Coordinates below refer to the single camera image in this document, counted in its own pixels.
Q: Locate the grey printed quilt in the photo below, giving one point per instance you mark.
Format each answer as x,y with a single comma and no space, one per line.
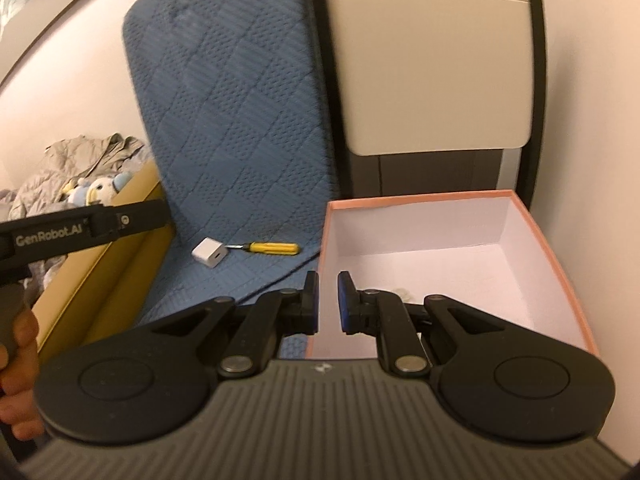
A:
45,272

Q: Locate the pink cardboard box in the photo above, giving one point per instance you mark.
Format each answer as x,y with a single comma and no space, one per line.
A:
450,270

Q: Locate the white duck plush toy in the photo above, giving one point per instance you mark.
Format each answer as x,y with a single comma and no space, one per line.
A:
102,190

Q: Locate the beige puffer jacket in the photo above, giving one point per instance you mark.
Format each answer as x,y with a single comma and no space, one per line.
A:
85,160

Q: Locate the white charger cube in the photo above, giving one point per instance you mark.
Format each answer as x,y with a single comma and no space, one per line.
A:
207,252

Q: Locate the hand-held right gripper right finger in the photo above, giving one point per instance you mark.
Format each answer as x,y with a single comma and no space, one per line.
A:
344,302

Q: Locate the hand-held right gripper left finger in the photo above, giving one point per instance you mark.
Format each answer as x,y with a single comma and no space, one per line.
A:
312,310

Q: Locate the person's left hand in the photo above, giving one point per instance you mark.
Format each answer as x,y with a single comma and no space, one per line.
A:
20,380

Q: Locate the framed wall picture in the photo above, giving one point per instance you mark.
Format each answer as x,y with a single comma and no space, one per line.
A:
30,5

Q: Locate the mustard padded bed rail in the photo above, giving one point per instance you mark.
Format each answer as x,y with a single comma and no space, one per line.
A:
100,280

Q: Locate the blue quilted mattress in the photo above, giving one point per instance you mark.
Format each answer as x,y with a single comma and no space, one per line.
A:
225,110

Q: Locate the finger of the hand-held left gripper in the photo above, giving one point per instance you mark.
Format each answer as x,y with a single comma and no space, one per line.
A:
135,219

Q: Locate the yellow screwdriver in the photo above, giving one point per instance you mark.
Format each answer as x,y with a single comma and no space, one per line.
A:
275,248

